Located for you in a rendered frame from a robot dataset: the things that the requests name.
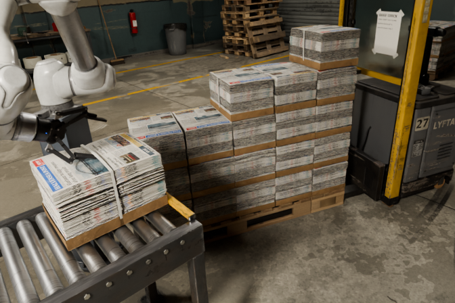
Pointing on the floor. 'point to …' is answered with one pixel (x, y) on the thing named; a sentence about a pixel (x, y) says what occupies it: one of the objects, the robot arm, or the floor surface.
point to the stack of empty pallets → (240, 12)
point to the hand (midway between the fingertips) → (97, 138)
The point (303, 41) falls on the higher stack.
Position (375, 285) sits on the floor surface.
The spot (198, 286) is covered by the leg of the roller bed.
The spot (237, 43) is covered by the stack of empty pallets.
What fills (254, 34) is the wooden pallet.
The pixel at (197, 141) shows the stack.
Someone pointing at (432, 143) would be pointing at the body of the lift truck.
